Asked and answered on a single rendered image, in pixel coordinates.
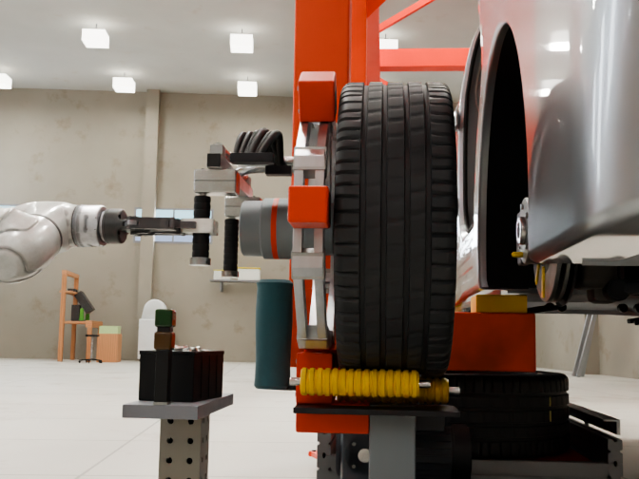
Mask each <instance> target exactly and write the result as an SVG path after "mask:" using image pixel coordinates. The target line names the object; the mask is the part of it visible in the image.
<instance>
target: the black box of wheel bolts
mask: <svg viewBox="0 0 639 479"><path fill-rule="evenodd" d="M223 355H224V351H208V350H205V349H203V350H202V349H201V348H200V347H199V346H198V347H189V346H188V345H186V346H185V345H183V346H179V345H178V346H177V345H175V349H174V350H172V366H171V391H170V401H171V402H197V401H202V400H206V399H212V398H217V397H222V396H223ZM155 368H156V350H144V351H140V377H139V400H144V401H154V391H155Z"/></svg>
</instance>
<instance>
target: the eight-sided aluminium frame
mask: <svg viewBox="0 0 639 479"><path fill-rule="evenodd" d="M315 125H319V135H318V143H317V146H308V145H309V139H310V132H311V128H315ZM337 125H338V123H336V120H335V121H334V122H300V129H299V135H298V140H297V145H296V146H295V147H294V160H293V174H294V185H305V179H315V185H325V179H326V178H327V161H328V155H327V151H328V143H329V134H330V128H331V130H332V185H331V203H334V199H335V165H336V141H337ZM324 230H325V228H314V248H303V238H304V228H293V249H292V252H291V279H293V282H294V294H295V305H296V318H297V342H298V346H299V349H316V350H329V348H331V347H332V344H335V339H336V337H335V294H334V255H333V256H331V262H330V269H326V263H325V248H324ZM305 279H312V280H313V284H312V289H313V291H312V299H311V308H310V316H309V325H308V321H307V308H306V294H305V281H304V280H305ZM326 294H329V297H328V308H327V310H326Z"/></svg>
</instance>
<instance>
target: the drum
mask: <svg viewBox="0 0 639 479"><path fill-rule="evenodd" d="M287 213H288V199H264V200H263V201H244V202H243V203H242V206H241V211H240V219H239V240H240V247H241V252H242V254H243V255H244V256H245V257H263V258H264V259H291V252H292V249H293V226H292V225H291V224H290V223H289V222H288V218H287ZM303 248H314V228H304V238H303ZM324 248H325V256H333V255H334V204H333V203H331V226H330V228H325V230H324Z"/></svg>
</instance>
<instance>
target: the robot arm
mask: <svg viewBox="0 0 639 479"><path fill-rule="evenodd" d="M218 228H219V223H218V222H217V221H214V219H176V218H174V217H171V218H155V217H137V216H127V214H126V211H125V210H124V209H106V207H105V206H103V205H84V204H81V205H76V204H71V203H68V202H62V201H34V202H28V203H23V204H20V205H17V206H15V207H8V208H4V207H0V282H3V283H19V282H22V281H25V280H28V279H30V278H32V277H34V276H36V275H37V274H39V273H40V272H41V271H43V270H44V269H45V268H46V267H47V266H48V265H49V264H50V263H51V262H52V261H53V259H54V258H55V256H56V255H58V254H60V253H63V252H66V251H67V250H68V249H69V248H73V247H93V246H94V247H96V246H103V247H104V246H105V245H106V244H122V243H124V242H125V241H126V237H127V235H128V233H130V235H134V237H142V236H145V237H147V236H192V234H193V233H210V236H218Z"/></svg>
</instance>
